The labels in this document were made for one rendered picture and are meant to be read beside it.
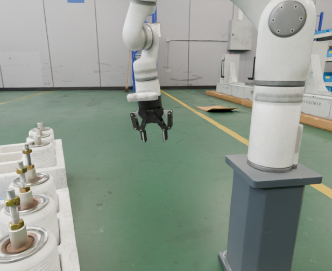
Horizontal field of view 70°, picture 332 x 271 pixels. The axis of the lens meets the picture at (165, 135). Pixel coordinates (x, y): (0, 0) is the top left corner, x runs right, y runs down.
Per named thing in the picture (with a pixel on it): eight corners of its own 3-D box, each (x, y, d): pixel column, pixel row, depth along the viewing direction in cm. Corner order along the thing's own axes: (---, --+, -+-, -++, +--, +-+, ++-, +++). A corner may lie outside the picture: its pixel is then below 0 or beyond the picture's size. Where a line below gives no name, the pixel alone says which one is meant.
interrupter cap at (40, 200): (54, 207, 45) (53, 204, 45) (7, 223, 41) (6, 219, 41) (43, 192, 51) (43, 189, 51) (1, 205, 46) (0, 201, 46)
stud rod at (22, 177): (29, 198, 45) (23, 161, 43) (23, 200, 45) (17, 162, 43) (28, 196, 46) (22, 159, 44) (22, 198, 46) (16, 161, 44)
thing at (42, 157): (58, 183, 95) (53, 139, 90) (59, 194, 86) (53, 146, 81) (31, 187, 91) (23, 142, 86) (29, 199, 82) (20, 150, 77)
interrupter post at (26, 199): (35, 206, 46) (33, 191, 45) (21, 211, 44) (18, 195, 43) (33, 201, 48) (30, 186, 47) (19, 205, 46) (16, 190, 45)
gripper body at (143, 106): (164, 90, 76) (167, 118, 80) (139, 92, 78) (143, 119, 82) (159, 95, 70) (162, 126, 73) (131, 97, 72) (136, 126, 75)
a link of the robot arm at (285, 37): (323, -15, 38) (306, 94, 42) (315, 0, 46) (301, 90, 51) (260, -8, 42) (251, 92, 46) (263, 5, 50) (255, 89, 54)
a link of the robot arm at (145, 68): (150, 76, 78) (130, 80, 72) (144, 25, 73) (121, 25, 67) (167, 76, 74) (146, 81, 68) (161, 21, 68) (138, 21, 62)
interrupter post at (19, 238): (8, 252, 34) (4, 233, 33) (14, 241, 36) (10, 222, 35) (27, 249, 35) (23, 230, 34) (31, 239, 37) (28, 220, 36)
